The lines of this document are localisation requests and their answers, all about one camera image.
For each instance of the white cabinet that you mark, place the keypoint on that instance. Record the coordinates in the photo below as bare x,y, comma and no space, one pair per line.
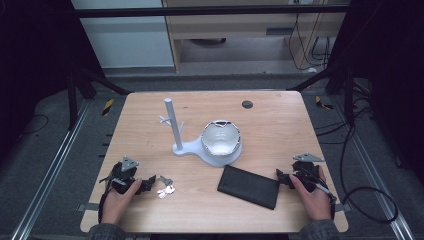
126,40

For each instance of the metal floor rail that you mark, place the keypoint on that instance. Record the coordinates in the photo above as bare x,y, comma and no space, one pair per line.
50,170
373,170

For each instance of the wooden shelf unit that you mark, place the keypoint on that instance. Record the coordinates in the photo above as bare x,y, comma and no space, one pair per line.
233,25

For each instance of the white key rack stand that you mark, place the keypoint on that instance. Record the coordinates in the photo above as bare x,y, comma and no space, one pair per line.
174,126

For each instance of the black curtain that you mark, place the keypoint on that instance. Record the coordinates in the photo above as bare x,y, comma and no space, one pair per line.
393,66
33,60

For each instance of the black wallet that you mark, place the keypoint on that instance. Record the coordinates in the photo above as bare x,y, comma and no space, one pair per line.
249,186

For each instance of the person's right hand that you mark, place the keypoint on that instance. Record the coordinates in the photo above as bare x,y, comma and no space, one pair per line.
313,203

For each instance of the black metal stand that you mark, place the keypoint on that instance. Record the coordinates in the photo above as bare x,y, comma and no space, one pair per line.
348,96
71,100

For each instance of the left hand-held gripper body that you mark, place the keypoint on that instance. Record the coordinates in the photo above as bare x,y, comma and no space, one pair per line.
128,164

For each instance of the yellow black striped tape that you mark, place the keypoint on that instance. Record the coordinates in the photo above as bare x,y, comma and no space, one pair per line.
322,103
107,107

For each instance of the silver key bunch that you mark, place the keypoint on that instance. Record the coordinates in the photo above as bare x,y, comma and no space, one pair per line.
165,190

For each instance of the black horizontal bar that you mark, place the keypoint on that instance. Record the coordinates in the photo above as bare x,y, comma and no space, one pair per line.
200,11

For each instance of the person's left hand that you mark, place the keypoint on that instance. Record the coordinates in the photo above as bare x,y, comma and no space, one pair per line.
116,203

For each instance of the white bowl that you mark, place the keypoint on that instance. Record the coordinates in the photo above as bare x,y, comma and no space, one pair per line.
220,139

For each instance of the grey table grommet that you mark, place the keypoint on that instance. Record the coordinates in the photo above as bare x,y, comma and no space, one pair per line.
247,104

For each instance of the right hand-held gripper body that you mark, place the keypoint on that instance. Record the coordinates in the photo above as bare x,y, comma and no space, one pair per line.
305,168

